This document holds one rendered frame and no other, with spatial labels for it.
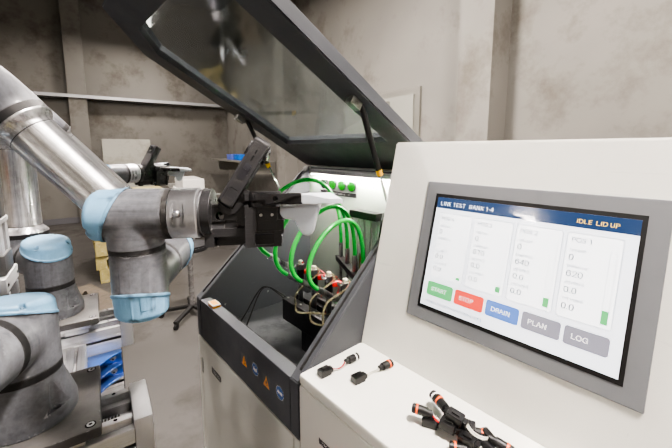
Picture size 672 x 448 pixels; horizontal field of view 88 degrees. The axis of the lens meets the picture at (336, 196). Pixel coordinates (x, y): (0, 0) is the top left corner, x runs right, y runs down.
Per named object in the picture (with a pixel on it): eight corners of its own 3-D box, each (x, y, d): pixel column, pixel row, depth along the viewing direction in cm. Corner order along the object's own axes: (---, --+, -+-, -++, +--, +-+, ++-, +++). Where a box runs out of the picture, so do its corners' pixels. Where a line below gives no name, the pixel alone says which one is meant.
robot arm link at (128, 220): (108, 239, 54) (104, 185, 53) (182, 236, 56) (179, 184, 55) (80, 254, 47) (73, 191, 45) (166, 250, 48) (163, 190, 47)
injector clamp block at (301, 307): (283, 335, 132) (282, 297, 130) (304, 327, 138) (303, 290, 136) (344, 380, 106) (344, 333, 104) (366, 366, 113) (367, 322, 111)
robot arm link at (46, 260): (34, 292, 96) (29, 245, 94) (14, 283, 103) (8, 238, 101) (83, 278, 106) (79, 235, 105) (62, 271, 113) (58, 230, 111)
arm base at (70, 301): (16, 330, 95) (11, 295, 94) (25, 309, 107) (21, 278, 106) (84, 315, 104) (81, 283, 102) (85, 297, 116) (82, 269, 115)
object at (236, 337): (202, 337, 138) (200, 299, 135) (213, 333, 140) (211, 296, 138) (290, 432, 92) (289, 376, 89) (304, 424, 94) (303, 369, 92)
